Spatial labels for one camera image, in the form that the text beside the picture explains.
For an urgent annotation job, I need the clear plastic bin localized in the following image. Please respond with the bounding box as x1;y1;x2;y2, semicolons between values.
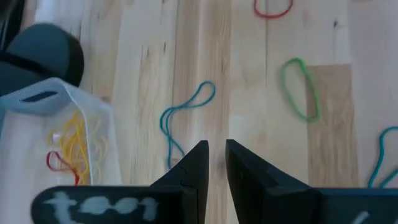
0;77;123;224

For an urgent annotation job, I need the red rubber band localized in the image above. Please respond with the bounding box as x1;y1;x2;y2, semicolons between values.
252;0;294;20
45;150;81;185

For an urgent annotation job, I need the teal rubber band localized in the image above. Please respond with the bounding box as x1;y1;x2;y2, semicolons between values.
159;80;216;170
367;125;398;189

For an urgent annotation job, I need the yellow rubber band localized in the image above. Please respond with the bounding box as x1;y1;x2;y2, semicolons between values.
46;110;91;184
60;118;93;184

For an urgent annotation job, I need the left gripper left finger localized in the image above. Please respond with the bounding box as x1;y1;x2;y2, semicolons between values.
30;139;210;224

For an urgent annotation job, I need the green rubber band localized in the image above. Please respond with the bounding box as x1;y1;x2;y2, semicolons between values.
280;57;322;123

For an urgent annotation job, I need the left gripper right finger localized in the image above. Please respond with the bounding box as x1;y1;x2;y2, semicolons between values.
225;139;398;224

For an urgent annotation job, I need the white globe lamp black base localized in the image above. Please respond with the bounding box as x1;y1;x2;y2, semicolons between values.
0;23;85;96

